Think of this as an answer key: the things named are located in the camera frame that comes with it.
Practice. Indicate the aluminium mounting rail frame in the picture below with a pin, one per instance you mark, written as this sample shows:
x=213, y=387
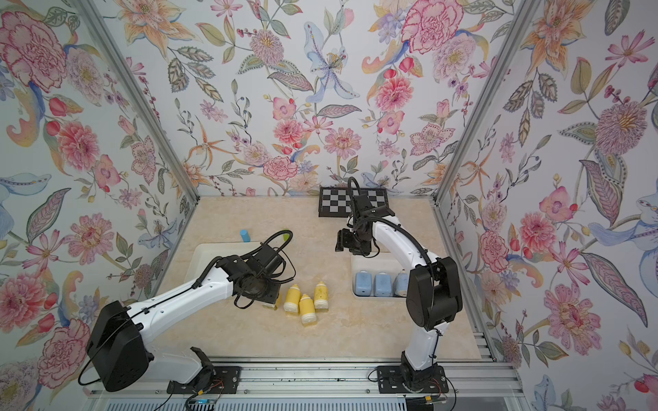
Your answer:
x=330, y=384

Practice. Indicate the left white storage tray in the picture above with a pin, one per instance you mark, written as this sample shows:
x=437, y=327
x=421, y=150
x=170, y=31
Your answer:
x=204, y=253

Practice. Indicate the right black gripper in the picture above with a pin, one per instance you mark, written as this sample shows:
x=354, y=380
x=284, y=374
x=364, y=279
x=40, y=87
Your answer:
x=343, y=241

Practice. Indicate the small blue cylinder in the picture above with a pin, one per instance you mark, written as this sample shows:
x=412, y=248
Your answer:
x=245, y=235

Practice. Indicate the right white storage tray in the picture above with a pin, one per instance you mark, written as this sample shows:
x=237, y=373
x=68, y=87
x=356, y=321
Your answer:
x=383, y=262

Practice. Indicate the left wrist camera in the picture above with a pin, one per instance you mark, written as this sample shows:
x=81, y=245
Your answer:
x=267, y=260

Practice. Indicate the white storage tray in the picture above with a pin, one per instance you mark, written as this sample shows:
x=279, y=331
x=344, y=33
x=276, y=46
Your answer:
x=383, y=262
x=204, y=253

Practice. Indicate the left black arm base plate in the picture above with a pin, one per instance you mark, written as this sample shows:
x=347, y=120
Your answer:
x=222, y=380

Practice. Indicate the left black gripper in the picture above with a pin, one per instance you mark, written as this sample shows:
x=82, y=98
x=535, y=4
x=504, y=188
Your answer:
x=272, y=297

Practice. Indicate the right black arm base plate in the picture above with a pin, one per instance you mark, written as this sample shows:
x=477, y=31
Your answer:
x=403, y=380

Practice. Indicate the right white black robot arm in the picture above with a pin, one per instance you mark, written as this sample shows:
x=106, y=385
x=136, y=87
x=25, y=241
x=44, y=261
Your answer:
x=434, y=294

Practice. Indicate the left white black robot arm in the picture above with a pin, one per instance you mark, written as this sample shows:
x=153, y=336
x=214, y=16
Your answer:
x=121, y=347

